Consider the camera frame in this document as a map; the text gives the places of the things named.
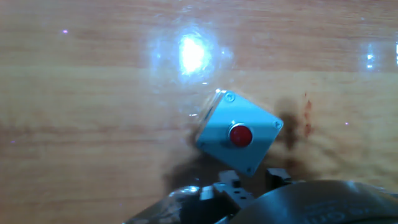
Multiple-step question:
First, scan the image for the wooden board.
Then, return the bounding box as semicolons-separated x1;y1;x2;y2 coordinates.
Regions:
0;0;398;224

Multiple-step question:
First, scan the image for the grey box small red button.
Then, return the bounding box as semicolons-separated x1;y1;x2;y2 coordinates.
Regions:
195;88;285;179

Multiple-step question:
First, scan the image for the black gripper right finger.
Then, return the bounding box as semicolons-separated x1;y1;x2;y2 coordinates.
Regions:
265;167;293;189

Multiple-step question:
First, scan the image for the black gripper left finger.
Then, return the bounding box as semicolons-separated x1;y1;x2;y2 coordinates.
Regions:
212;169;256;210

